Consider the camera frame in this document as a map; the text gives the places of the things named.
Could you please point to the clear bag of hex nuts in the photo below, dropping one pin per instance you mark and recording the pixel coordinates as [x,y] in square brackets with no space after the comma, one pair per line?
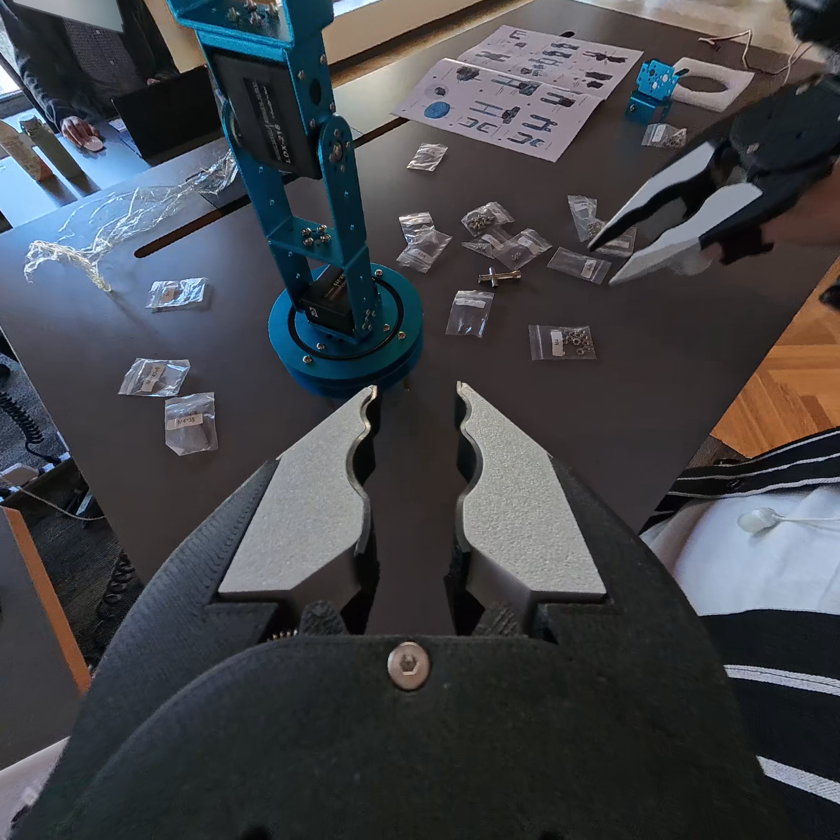
[562,341]

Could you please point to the grey bottle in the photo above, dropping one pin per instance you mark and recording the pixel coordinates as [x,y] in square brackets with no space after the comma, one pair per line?
[56,148]

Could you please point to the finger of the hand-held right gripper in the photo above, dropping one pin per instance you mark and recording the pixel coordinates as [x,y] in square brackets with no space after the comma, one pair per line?
[695,236]
[656,190]

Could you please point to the black laptop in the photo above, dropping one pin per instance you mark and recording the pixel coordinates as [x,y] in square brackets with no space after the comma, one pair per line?
[170,111]

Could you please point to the person's right hand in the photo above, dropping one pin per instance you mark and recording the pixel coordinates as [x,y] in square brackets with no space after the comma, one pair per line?
[814,226]

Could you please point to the person's striped black shirt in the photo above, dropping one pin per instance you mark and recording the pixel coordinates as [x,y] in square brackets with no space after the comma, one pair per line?
[774,459]

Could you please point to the clear plastic wrap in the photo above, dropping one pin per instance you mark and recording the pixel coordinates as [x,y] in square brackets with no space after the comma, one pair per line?
[131,203]

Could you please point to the white foam square with hole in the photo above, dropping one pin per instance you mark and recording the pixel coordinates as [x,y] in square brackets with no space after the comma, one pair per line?
[735,88]

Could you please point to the scattered small clear parts bags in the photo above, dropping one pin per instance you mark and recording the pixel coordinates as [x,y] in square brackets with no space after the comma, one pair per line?
[420,249]

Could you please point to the white power strip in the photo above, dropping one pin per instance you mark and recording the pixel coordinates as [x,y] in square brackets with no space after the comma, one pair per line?
[16,472]

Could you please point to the open instruction booklet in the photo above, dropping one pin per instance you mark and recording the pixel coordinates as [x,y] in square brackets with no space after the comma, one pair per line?
[525,92]

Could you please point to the silver cross socket wrench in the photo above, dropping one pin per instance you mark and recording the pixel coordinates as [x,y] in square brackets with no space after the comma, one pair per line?
[499,276]

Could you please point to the clear bag of screws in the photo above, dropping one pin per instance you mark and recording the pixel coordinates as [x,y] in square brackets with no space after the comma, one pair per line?
[664,136]

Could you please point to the white computer mouse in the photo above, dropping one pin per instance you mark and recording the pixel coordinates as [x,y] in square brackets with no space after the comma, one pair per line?
[93,144]

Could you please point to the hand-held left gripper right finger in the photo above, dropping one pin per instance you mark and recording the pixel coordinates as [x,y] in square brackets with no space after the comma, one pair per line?
[531,525]

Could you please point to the blue toy robot arm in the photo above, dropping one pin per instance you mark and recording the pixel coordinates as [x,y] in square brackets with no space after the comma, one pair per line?
[308,98]

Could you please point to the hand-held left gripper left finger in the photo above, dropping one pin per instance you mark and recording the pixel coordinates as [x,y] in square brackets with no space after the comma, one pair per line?
[302,525]

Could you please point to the white bottle with red cap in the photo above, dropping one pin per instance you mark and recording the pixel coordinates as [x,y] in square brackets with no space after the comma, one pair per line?
[23,154]

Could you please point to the blue metal bracket assembly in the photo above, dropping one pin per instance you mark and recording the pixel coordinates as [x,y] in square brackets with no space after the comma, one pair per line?
[653,88]

